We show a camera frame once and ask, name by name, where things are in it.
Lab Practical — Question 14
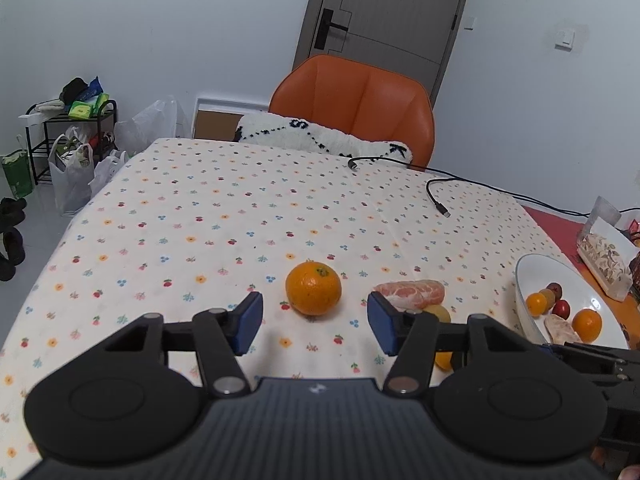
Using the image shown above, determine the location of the pale peeled pomelo piece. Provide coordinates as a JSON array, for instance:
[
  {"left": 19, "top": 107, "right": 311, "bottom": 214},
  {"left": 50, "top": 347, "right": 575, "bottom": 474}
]
[{"left": 544, "top": 313, "right": 583, "bottom": 345}]

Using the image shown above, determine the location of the white cushion with black pattern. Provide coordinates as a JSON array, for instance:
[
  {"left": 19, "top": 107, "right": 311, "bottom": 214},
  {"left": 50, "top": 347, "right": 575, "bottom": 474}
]
[{"left": 234, "top": 112, "right": 415, "bottom": 165}]

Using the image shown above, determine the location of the long black cable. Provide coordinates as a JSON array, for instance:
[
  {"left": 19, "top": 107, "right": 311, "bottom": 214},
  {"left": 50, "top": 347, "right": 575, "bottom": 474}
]
[{"left": 348, "top": 156, "right": 591, "bottom": 218}]

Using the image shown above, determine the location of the green bag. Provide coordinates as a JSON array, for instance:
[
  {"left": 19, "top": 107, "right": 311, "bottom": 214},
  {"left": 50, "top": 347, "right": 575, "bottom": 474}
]
[{"left": 1, "top": 150, "right": 35, "bottom": 200}]

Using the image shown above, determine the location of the green packet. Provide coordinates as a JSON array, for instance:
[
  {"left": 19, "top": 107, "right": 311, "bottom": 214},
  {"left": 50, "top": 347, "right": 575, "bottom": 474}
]
[{"left": 69, "top": 92, "right": 110, "bottom": 118}]

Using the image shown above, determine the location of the black cable with plug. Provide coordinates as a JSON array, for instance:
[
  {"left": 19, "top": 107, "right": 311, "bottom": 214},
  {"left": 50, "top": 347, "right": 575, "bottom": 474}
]
[{"left": 426, "top": 176, "right": 501, "bottom": 219}]

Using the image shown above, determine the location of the small green fruit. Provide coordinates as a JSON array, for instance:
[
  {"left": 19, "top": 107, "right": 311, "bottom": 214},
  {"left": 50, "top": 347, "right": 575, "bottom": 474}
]
[{"left": 422, "top": 304, "right": 452, "bottom": 325}]

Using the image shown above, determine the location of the white cloth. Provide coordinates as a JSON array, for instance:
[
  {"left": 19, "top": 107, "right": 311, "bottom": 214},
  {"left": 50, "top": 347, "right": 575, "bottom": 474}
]
[{"left": 19, "top": 100, "right": 66, "bottom": 121}]

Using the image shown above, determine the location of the black shelf rack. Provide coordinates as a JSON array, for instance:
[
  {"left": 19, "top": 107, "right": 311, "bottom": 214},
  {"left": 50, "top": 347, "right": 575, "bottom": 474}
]
[{"left": 25, "top": 99, "right": 118, "bottom": 186}]

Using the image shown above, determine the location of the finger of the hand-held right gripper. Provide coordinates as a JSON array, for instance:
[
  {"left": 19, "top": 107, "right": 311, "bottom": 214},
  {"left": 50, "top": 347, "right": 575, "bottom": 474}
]
[{"left": 542, "top": 342, "right": 632, "bottom": 376}]

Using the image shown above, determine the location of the white framed board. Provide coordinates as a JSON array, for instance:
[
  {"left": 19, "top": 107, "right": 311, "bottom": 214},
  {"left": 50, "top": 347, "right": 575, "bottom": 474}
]
[{"left": 192, "top": 97, "right": 271, "bottom": 141}]

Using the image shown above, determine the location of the black door handle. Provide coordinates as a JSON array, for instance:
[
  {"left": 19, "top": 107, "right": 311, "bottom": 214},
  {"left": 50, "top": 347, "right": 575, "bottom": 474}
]
[{"left": 316, "top": 8, "right": 349, "bottom": 51}]

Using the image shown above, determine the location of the large orange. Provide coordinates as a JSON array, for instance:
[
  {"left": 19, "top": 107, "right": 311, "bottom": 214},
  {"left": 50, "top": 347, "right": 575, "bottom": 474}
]
[{"left": 571, "top": 308, "right": 602, "bottom": 342}]

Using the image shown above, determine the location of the clear plastic bag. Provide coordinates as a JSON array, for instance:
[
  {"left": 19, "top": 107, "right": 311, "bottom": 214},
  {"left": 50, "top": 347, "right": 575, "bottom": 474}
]
[{"left": 114, "top": 99, "right": 193, "bottom": 156}]

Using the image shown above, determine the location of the black cloth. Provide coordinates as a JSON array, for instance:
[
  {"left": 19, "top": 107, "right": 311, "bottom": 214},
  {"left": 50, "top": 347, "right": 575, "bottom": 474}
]
[{"left": 59, "top": 77, "right": 90, "bottom": 103}]

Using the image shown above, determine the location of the pink peeled pomelo piece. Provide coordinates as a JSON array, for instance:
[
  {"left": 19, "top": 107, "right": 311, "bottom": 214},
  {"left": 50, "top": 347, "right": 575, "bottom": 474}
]
[{"left": 374, "top": 279, "right": 446, "bottom": 310}]

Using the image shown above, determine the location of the orange chair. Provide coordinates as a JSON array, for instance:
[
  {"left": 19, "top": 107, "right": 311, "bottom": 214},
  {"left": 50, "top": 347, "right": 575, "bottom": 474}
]
[{"left": 268, "top": 55, "right": 436, "bottom": 168}]

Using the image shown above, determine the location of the white bag with red print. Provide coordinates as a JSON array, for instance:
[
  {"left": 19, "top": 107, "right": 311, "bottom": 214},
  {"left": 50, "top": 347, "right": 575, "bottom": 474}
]
[{"left": 89, "top": 150, "right": 132, "bottom": 196}]

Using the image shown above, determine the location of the white plastic bag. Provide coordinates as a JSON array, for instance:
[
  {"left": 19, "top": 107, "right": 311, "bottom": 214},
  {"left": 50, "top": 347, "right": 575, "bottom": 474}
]
[{"left": 48, "top": 127, "right": 96, "bottom": 217}]

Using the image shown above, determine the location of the medium orange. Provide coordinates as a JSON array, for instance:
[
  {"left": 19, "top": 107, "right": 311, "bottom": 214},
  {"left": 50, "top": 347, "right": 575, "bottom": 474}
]
[{"left": 285, "top": 260, "right": 343, "bottom": 317}]

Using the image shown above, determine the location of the red orange table mat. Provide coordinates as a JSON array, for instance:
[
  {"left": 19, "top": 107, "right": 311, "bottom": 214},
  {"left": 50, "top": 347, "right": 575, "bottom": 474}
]
[{"left": 522, "top": 205, "right": 640, "bottom": 351}]

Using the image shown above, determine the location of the grey door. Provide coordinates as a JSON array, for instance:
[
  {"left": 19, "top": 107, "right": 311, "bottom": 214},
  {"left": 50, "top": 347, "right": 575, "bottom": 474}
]
[{"left": 292, "top": 0, "right": 476, "bottom": 106}]

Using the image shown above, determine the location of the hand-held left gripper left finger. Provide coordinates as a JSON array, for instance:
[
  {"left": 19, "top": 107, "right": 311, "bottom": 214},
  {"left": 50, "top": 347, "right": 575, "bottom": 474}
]
[{"left": 100, "top": 291, "right": 263, "bottom": 400}]

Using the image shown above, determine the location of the clear glass cup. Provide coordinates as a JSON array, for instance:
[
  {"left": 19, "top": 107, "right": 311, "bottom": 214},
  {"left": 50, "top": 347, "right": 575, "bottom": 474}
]
[{"left": 590, "top": 196, "right": 623, "bottom": 226}]

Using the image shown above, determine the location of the white bowl with dark rim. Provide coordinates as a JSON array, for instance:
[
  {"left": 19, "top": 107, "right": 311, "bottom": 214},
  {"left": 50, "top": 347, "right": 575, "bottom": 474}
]
[{"left": 515, "top": 253, "right": 631, "bottom": 351}]

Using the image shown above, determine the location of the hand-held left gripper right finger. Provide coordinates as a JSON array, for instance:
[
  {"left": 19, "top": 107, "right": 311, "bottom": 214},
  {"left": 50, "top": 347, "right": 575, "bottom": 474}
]
[{"left": 367, "top": 292, "right": 531, "bottom": 397}]

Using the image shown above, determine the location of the floral tablecloth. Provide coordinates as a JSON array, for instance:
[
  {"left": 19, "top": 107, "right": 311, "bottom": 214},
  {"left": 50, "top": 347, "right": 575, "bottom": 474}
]
[{"left": 0, "top": 137, "right": 583, "bottom": 471}]

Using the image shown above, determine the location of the floral tissue pack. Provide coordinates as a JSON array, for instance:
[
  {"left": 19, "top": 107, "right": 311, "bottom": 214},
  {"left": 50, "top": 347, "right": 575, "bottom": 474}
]
[{"left": 576, "top": 220, "right": 635, "bottom": 302}]

